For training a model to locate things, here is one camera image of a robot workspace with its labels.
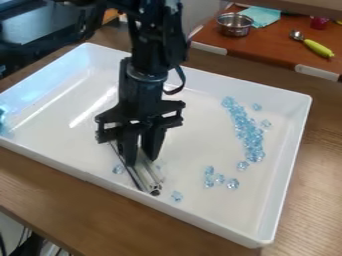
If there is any white tray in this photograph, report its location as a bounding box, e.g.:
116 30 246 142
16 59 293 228
0 42 314 250

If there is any pile of blue bits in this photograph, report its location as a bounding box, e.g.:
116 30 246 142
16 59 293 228
201 165 242 191
220 96 274 172

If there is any silver pot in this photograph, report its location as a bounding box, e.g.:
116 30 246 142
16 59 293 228
215 12 256 38

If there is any teal cloth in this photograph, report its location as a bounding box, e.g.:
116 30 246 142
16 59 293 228
236 5 284 29

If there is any red toy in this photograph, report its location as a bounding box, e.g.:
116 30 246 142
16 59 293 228
308 15 332 31

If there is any yellow handled scoop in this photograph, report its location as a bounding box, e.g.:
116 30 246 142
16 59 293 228
288 29 337 61

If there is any silver metal bar tool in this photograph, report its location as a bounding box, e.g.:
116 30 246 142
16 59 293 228
106 139 167 197

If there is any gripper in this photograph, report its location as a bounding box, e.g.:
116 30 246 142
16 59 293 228
93 57 188 167

